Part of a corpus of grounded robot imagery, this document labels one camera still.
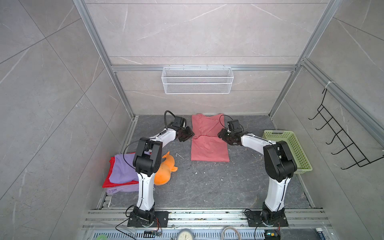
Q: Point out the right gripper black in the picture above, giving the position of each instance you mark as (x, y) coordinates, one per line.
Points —
(222, 134)

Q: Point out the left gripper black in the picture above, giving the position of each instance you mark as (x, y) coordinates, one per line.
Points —
(190, 133)

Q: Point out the pink t shirt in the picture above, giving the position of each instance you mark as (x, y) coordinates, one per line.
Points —
(206, 145)

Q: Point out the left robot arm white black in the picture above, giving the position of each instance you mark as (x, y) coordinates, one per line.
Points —
(147, 161)

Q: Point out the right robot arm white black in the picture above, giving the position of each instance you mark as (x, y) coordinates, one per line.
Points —
(279, 165)

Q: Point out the orange plush fish toy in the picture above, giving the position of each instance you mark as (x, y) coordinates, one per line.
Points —
(167, 167)

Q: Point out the green plastic basket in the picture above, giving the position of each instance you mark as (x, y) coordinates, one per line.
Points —
(297, 151)

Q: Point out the red folded t shirt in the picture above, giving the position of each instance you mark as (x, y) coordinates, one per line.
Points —
(109, 180)

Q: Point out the round pressure gauge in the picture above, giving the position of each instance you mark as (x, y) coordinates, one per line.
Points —
(185, 234)

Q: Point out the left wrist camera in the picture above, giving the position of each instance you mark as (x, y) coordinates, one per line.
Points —
(178, 123)

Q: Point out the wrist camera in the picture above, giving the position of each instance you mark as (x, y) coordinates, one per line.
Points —
(178, 123)
(235, 126)

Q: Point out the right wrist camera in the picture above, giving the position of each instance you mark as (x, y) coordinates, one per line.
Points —
(235, 126)

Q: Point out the white wire mesh shelf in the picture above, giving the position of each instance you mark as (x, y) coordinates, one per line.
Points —
(197, 80)

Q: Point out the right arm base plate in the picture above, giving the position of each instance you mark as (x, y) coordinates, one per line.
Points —
(253, 219)

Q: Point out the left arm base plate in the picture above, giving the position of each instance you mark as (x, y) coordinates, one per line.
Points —
(160, 218)

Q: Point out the black wire hook rack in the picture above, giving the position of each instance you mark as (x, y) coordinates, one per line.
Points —
(340, 135)

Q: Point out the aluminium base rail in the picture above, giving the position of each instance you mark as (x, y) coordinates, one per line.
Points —
(230, 224)

